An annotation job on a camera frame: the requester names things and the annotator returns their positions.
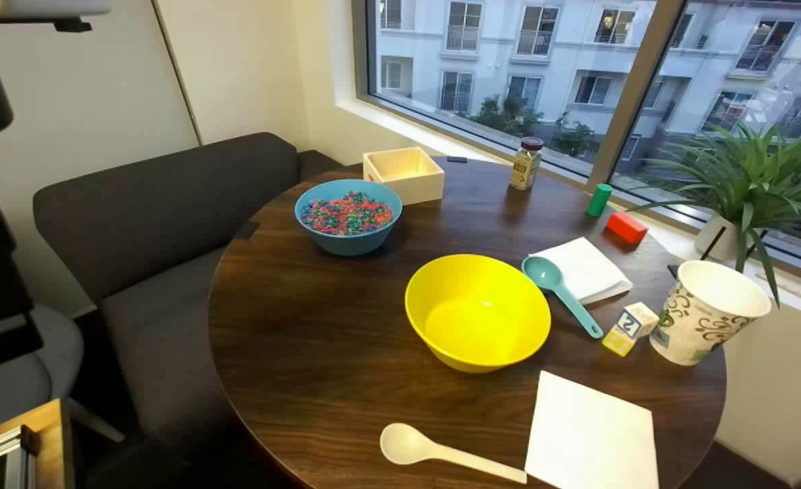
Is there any blue bowl with candies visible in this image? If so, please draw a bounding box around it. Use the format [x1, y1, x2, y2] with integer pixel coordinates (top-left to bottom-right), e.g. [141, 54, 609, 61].
[293, 179, 401, 257]

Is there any red rectangular block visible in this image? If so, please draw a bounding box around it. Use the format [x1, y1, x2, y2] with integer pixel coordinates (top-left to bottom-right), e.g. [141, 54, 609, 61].
[605, 212, 646, 249]

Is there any yellow plastic bowl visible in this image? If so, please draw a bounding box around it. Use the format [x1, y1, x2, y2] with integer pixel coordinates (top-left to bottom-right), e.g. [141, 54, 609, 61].
[405, 251, 552, 371]

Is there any teal plastic scoop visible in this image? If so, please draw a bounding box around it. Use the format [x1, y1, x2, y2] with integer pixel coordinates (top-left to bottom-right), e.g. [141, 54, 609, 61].
[522, 254, 602, 340]

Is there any green cylinder block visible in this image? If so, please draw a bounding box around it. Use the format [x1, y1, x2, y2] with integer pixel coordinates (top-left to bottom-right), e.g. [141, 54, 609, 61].
[587, 182, 614, 216]

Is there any cream wooden box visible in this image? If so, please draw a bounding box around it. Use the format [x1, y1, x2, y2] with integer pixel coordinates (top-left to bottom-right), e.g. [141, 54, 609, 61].
[365, 147, 445, 207]

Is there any small yellow spice jar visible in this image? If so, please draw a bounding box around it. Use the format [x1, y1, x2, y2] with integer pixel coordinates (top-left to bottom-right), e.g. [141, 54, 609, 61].
[510, 137, 544, 190]

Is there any yellow toy block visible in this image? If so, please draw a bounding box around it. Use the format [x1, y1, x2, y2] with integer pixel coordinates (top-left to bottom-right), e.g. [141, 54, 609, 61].
[602, 300, 659, 355]

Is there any dark grey sofa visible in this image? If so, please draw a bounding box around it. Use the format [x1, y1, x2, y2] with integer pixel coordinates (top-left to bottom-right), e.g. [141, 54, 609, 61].
[32, 132, 337, 489]

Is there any flat white paper napkin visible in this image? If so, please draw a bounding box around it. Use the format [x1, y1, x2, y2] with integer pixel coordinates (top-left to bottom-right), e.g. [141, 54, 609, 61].
[525, 371, 659, 489]

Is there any wooden side shelf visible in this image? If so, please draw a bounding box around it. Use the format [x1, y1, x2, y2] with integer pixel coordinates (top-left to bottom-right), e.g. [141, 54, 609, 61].
[0, 399, 75, 489]

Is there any folded white napkin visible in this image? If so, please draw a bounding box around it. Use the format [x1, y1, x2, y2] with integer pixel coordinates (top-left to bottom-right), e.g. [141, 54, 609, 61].
[537, 236, 633, 303]

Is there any green potted plant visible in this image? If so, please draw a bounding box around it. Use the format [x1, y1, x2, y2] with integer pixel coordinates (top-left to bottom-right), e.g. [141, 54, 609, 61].
[648, 128, 801, 295]

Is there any patterned paper cup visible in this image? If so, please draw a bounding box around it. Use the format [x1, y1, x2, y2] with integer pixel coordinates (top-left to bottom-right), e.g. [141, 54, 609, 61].
[648, 261, 775, 367]

